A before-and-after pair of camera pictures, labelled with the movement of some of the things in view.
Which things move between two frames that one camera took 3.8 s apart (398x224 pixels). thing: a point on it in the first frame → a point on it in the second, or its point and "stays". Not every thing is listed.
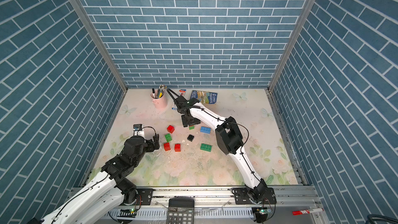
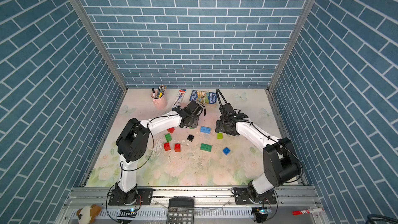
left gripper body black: [151, 148] → [194, 122]
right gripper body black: [189, 122] → [222, 126]
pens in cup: [160, 91] stays
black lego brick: [190, 137] stays
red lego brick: [170, 128] stays
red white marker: [297, 212] stays
